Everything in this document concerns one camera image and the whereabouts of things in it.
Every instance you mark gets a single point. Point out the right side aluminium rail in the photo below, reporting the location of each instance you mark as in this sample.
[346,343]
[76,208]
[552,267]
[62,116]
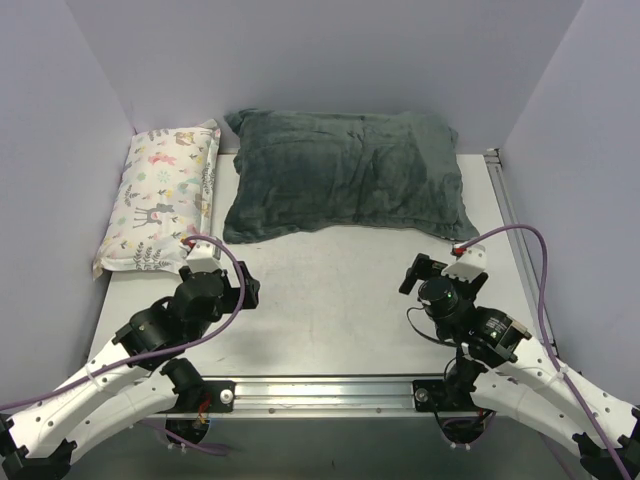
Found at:
[517,237]

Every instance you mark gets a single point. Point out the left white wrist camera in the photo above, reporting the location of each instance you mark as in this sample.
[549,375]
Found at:
[204,257]

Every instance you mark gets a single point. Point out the floral patterned white pillow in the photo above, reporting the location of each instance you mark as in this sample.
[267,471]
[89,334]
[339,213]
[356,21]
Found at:
[165,195]

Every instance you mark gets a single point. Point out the front aluminium rail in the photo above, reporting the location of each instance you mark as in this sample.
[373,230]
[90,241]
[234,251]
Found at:
[378,396]

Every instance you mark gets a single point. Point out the dark green plush pillowcase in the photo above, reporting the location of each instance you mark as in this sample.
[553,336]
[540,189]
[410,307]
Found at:
[304,171]

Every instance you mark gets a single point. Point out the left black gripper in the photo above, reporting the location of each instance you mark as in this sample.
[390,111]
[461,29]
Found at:
[247,290]

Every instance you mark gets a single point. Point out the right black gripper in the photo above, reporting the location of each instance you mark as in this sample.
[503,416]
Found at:
[416,270]

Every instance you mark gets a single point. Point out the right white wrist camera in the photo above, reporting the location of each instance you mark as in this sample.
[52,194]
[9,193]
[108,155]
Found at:
[468,265]

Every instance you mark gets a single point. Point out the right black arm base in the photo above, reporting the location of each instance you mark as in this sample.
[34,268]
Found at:
[448,398]

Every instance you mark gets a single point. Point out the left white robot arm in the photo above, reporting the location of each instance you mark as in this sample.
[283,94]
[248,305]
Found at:
[141,371]

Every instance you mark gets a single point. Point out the aluminium rail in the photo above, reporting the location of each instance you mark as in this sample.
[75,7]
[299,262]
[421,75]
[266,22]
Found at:
[517,237]
[378,396]

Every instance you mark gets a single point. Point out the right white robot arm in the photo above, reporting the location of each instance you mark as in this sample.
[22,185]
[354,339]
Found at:
[501,366]

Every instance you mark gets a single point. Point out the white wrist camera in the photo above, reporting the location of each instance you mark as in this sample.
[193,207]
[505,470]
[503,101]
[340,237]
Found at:
[204,257]
[468,265]

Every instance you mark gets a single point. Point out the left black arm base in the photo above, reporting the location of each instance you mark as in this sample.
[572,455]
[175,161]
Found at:
[196,396]

